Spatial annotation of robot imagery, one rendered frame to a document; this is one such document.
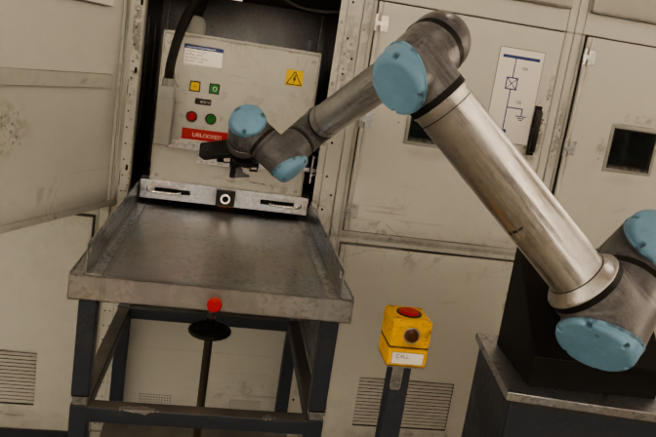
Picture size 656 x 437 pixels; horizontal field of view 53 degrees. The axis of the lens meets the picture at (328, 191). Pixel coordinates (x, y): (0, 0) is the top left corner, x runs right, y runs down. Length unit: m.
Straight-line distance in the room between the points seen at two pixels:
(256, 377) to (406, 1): 1.33
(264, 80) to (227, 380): 1.01
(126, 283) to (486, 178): 0.79
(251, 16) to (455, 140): 1.79
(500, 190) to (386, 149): 0.95
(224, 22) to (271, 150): 1.29
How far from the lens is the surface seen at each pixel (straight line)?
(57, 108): 1.89
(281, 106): 2.11
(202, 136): 2.12
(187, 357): 2.28
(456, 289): 2.29
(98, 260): 1.57
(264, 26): 2.84
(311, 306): 1.49
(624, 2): 2.38
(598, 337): 1.29
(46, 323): 2.28
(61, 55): 1.88
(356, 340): 2.28
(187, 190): 2.14
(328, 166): 2.10
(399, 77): 1.14
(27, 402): 2.42
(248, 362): 2.29
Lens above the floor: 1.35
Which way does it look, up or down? 10 degrees down
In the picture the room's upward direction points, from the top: 9 degrees clockwise
